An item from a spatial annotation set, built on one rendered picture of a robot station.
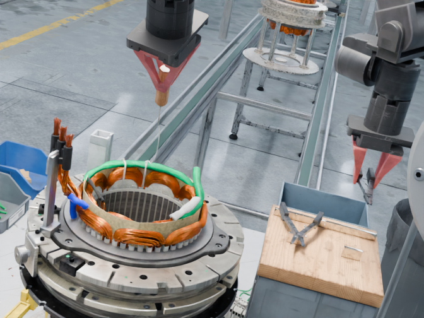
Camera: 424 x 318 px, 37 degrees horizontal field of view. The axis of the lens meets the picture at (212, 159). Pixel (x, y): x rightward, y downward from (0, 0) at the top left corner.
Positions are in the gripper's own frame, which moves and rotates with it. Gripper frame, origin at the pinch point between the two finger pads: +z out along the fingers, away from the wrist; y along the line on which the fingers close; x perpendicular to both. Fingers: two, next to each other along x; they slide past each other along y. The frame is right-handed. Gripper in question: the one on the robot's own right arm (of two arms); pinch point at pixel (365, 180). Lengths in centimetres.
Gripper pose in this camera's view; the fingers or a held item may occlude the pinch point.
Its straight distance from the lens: 102.5
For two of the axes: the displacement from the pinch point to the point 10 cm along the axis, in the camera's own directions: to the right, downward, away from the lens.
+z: -1.8, 8.9, 4.2
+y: -9.7, -2.3, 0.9
